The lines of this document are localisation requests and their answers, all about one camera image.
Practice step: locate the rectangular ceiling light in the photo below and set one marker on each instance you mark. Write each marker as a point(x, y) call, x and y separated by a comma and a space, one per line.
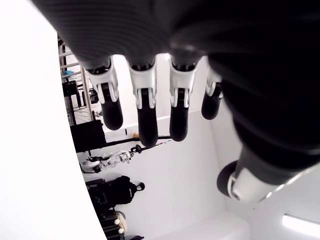
point(302, 222)

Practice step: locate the black cabinet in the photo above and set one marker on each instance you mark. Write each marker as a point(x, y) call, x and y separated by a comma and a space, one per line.
point(87, 136)

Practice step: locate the silver humanoid robot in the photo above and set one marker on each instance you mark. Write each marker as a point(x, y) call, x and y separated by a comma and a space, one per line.
point(112, 160)

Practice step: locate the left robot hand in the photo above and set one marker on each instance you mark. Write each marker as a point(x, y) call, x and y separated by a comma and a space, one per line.
point(225, 37)

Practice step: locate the beige padded object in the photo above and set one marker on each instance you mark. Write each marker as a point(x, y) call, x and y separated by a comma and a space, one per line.
point(120, 221)

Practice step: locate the black backpack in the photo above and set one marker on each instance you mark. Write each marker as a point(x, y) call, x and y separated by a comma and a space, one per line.
point(123, 191)

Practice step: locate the metal shelf rack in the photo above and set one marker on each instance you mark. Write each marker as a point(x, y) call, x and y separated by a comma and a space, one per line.
point(75, 75)

